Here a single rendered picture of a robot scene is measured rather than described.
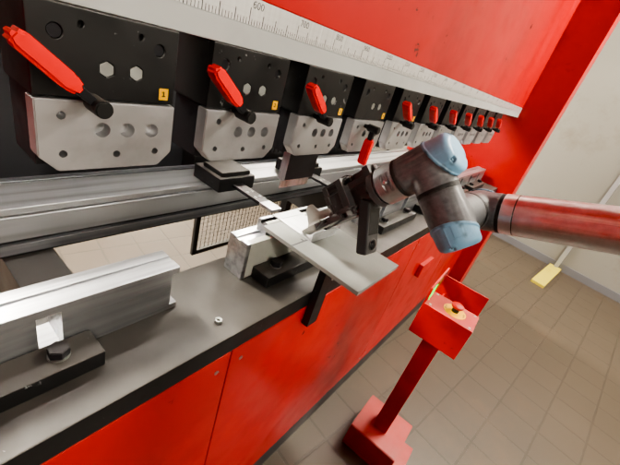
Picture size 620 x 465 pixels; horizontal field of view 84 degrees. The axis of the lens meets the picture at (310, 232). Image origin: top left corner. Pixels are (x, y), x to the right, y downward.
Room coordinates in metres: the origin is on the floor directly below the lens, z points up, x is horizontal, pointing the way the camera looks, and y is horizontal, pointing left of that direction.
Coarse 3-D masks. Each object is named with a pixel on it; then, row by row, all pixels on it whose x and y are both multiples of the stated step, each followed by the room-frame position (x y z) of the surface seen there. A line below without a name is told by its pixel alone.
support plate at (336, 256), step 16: (272, 224) 0.70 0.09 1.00; (288, 240) 0.65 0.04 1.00; (320, 240) 0.70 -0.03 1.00; (336, 240) 0.72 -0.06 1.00; (352, 240) 0.75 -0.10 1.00; (304, 256) 0.61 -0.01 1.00; (320, 256) 0.63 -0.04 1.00; (336, 256) 0.65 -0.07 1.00; (352, 256) 0.67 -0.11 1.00; (368, 256) 0.69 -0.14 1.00; (384, 256) 0.71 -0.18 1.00; (336, 272) 0.59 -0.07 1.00; (352, 272) 0.60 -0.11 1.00; (368, 272) 0.62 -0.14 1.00; (384, 272) 0.64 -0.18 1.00; (352, 288) 0.55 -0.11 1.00
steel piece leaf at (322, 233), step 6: (294, 216) 0.77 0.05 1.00; (300, 216) 0.78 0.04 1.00; (306, 216) 0.79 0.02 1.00; (288, 222) 0.73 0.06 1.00; (294, 222) 0.74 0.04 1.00; (300, 222) 0.75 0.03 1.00; (306, 222) 0.76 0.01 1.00; (294, 228) 0.71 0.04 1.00; (300, 228) 0.72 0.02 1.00; (336, 228) 0.74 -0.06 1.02; (306, 234) 0.70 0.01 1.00; (312, 234) 0.71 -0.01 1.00; (318, 234) 0.69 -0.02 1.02; (324, 234) 0.71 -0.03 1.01; (330, 234) 0.73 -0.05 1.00; (312, 240) 0.67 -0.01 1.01
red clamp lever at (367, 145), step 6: (366, 126) 0.87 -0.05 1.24; (372, 126) 0.86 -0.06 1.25; (372, 132) 0.86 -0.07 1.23; (378, 132) 0.85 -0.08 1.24; (366, 138) 0.86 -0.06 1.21; (372, 138) 0.86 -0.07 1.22; (366, 144) 0.85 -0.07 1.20; (372, 144) 0.85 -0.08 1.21; (366, 150) 0.85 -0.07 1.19; (360, 156) 0.86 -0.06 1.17; (366, 156) 0.85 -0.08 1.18; (360, 162) 0.86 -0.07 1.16; (366, 162) 0.86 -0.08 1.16
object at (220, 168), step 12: (204, 168) 0.84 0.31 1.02; (216, 168) 0.84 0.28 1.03; (228, 168) 0.86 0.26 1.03; (240, 168) 0.89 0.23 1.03; (204, 180) 0.83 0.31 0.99; (216, 180) 0.81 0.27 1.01; (228, 180) 0.82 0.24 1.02; (240, 180) 0.86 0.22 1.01; (252, 180) 0.90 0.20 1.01; (240, 192) 0.82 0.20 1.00; (252, 192) 0.83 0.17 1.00; (264, 204) 0.78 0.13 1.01
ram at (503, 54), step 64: (64, 0) 0.35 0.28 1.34; (128, 0) 0.40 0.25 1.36; (320, 0) 0.65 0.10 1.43; (384, 0) 0.81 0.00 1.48; (448, 0) 1.05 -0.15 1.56; (512, 0) 1.49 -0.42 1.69; (576, 0) 2.45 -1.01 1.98; (320, 64) 0.69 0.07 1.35; (448, 64) 1.20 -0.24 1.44; (512, 64) 1.86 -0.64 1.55
